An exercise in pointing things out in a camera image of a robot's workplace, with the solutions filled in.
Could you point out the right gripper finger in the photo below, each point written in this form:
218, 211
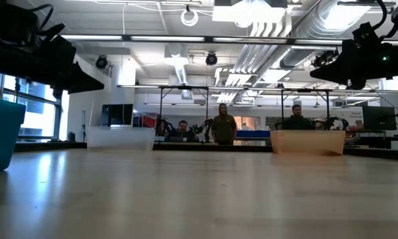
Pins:
335, 73
338, 59

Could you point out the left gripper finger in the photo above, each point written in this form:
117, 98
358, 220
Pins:
80, 74
79, 87

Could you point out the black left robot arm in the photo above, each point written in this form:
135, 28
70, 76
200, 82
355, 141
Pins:
2, 56

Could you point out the background black robot arm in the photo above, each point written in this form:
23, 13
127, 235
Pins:
331, 123
202, 127
162, 129

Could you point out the black ceiling spotlight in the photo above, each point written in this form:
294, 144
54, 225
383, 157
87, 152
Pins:
101, 62
211, 59

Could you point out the black monitor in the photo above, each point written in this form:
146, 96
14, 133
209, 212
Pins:
379, 118
117, 115

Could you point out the large window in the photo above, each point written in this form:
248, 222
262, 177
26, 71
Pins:
39, 113

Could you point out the person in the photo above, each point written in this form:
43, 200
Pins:
223, 127
296, 121
182, 127

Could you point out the clear plastic bin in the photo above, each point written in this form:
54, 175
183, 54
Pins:
119, 139

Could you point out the red storage bin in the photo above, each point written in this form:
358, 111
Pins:
143, 121

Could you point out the orange plastic bin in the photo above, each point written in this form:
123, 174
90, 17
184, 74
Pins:
306, 142

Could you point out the teal plastic bin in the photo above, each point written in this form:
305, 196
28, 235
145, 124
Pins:
2, 136

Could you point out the blue storage bin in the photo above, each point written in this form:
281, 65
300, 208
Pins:
253, 134

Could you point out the black ceiling camera cluster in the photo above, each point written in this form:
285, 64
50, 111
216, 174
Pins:
320, 57

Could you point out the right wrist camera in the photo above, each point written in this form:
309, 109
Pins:
366, 33

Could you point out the black metal rig frame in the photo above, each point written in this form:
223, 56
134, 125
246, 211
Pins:
161, 113
282, 109

